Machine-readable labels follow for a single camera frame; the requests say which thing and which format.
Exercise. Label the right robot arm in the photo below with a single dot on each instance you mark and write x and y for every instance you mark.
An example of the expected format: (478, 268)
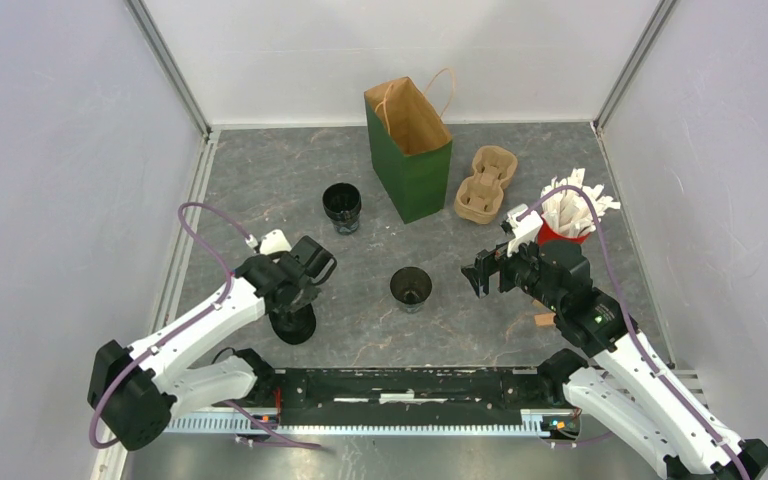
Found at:
(612, 372)

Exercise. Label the slotted cable duct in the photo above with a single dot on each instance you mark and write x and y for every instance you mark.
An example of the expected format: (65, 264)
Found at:
(526, 423)

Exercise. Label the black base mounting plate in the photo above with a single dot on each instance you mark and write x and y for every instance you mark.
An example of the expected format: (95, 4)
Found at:
(410, 397)

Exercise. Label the black coffee cup front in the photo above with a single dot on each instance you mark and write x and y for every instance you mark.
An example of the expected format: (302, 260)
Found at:
(410, 286)

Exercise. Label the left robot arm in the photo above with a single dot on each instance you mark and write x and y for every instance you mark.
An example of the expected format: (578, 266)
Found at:
(139, 389)

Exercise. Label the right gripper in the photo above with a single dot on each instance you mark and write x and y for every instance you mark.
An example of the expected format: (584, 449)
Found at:
(495, 260)

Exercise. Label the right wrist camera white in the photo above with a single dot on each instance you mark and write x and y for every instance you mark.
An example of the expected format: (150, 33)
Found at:
(522, 226)

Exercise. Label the white paper stick bundle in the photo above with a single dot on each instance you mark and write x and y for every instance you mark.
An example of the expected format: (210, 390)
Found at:
(573, 215)

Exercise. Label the cardboard two-cup carrier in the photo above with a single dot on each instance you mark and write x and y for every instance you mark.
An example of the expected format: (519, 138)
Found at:
(480, 196)

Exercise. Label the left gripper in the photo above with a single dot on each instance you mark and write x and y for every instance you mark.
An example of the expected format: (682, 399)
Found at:
(309, 293)

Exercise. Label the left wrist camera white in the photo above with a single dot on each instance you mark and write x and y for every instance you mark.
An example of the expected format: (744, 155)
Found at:
(274, 241)

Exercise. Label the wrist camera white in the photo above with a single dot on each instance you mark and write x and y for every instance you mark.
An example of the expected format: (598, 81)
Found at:
(522, 226)
(274, 241)

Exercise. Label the black coffee cup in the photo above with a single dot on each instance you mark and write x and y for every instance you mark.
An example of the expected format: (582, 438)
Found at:
(342, 205)
(410, 286)

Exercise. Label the red cup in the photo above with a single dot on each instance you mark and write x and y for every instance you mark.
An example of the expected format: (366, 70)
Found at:
(547, 234)

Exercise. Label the green paper bag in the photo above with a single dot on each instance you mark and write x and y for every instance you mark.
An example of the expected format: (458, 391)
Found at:
(410, 145)

